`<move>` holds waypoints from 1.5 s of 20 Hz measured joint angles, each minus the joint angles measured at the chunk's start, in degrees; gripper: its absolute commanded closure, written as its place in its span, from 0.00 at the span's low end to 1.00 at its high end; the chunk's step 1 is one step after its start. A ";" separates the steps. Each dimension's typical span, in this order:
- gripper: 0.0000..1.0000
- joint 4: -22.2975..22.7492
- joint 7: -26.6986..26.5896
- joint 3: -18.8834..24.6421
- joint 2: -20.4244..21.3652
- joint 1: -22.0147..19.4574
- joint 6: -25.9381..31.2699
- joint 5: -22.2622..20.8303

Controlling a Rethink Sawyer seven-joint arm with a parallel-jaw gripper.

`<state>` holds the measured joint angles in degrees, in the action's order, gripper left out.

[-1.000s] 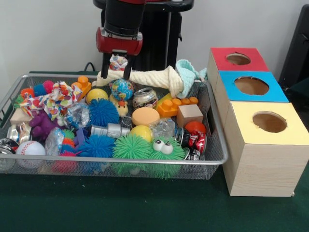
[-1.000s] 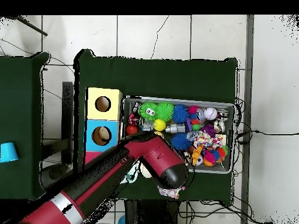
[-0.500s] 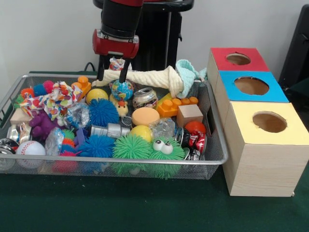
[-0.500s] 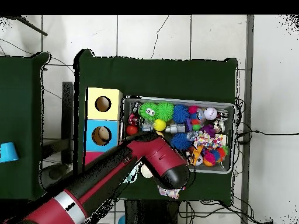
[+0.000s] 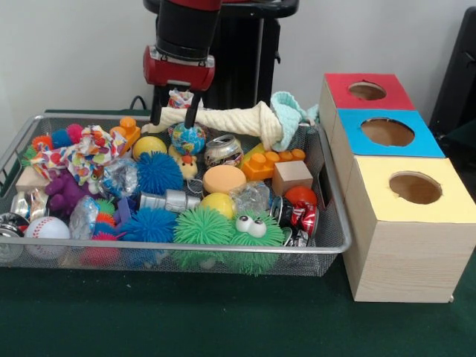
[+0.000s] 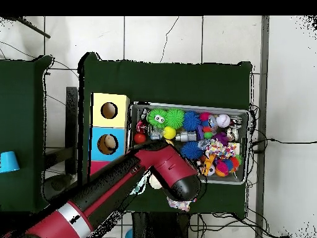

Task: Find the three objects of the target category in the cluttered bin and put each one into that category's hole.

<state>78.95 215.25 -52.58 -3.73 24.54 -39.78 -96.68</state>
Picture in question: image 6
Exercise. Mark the cream yellow muslin cloth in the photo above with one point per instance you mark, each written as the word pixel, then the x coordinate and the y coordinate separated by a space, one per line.
pixel 155 182

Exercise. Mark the mint green muslin cloth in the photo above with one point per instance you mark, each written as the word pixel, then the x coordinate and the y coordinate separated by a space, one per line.
pixel 141 184

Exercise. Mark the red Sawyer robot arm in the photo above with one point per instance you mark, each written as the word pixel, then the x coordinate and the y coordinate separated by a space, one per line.
pixel 163 166

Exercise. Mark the wooden box with three holes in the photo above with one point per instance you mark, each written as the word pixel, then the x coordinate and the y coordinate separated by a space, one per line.
pixel 111 134

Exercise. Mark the shallow clear mesh bin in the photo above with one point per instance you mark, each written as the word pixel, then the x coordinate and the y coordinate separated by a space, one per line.
pixel 246 124

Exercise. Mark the small yellow ball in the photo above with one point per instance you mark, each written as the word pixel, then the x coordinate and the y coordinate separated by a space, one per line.
pixel 169 132

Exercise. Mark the green furry googly-eyed toy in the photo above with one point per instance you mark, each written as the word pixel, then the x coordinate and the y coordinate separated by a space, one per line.
pixel 157 118

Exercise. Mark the small red ball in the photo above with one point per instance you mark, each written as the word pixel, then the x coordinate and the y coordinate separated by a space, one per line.
pixel 140 138

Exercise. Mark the green spiky ball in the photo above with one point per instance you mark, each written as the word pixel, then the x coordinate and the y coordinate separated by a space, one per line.
pixel 175 118

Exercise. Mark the blue spiky ball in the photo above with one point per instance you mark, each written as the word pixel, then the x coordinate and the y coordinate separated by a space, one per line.
pixel 191 120
pixel 192 150

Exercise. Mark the dark green table cloth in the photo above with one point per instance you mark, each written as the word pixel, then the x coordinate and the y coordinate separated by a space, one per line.
pixel 163 82

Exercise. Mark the white baseball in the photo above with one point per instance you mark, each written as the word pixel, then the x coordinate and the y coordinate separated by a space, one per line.
pixel 223 120

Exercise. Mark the black upright panel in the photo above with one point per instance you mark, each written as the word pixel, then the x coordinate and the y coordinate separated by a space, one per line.
pixel 72 124

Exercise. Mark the blue ball on floor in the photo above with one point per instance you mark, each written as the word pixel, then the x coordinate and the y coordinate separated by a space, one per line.
pixel 129 234

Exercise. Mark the grey stand base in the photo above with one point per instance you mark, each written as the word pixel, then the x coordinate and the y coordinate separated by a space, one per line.
pixel 54 183

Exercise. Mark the green covered side table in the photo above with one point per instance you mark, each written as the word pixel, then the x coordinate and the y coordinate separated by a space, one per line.
pixel 22 134

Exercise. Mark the light blue cup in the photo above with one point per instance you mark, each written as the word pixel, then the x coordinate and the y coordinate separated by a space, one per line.
pixel 9 162

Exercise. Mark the black rod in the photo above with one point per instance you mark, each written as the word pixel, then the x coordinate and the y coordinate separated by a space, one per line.
pixel 29 27

